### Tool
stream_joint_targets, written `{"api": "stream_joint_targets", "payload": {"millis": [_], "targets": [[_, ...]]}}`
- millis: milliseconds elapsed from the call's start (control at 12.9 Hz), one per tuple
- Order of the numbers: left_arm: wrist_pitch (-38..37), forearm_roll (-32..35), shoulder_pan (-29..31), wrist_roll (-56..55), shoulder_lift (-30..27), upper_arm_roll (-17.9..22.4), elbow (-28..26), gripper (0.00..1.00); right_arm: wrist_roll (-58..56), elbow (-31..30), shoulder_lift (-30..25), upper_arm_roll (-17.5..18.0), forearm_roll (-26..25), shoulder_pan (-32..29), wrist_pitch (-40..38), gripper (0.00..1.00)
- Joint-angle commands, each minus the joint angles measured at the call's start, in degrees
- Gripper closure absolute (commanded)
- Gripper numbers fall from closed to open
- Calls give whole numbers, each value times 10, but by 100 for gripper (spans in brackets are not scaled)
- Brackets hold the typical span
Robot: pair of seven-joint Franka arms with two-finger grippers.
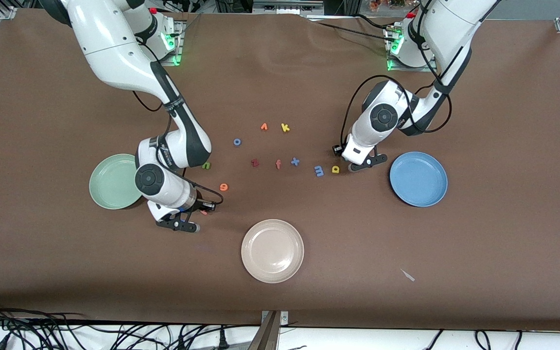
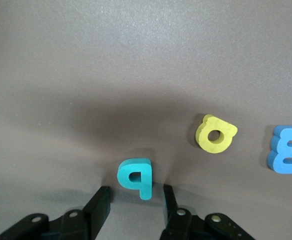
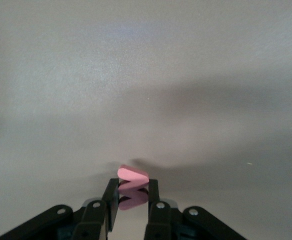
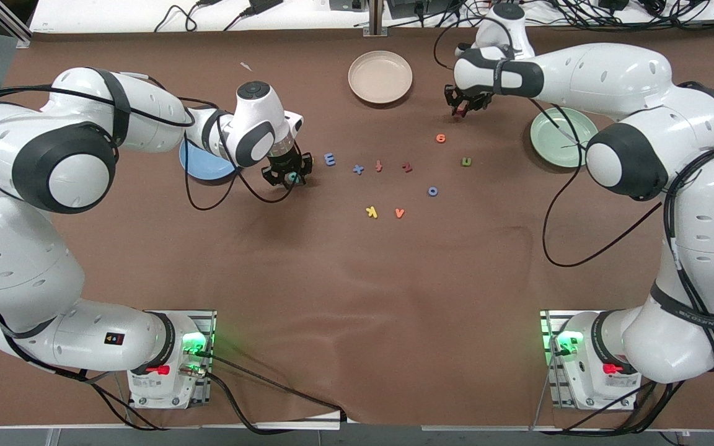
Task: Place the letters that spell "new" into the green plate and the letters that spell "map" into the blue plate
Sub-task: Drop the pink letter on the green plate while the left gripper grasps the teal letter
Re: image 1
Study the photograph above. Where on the green round plate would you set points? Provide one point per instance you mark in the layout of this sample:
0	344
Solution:
112	181

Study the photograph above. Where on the beige round plate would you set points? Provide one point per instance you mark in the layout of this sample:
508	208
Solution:
272	251

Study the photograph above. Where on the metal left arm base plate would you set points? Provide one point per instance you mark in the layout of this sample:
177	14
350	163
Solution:
409	69

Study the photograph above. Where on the aluminium profile beam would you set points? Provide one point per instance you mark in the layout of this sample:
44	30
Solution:
268	335

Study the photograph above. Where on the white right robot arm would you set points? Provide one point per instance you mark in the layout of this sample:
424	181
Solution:
110	43

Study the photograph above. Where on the small metal bracket plate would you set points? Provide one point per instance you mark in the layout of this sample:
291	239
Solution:
285	318

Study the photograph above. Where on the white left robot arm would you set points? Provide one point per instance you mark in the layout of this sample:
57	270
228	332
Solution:
455	24

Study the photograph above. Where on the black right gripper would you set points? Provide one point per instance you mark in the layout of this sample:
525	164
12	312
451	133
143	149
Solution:
202	204

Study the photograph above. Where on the aluminium frame bar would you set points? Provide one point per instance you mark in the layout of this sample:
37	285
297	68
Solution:
285	6

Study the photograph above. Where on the white paper scrap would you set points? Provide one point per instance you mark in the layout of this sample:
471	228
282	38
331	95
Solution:
408	275

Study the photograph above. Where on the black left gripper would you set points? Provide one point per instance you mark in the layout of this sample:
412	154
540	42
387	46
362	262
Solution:
338	150

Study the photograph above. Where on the blue foam letter x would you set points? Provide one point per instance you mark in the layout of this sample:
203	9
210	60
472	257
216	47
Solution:
295	161

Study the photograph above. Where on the yellow foam letter k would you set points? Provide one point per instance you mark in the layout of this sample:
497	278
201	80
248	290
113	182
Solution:
284	127

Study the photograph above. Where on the blue foam letter m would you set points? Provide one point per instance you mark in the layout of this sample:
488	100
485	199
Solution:
319	170

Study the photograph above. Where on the blue round plate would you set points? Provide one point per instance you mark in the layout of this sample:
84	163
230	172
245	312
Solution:
418	179

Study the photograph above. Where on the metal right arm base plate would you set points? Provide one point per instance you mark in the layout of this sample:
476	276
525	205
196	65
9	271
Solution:
180	34

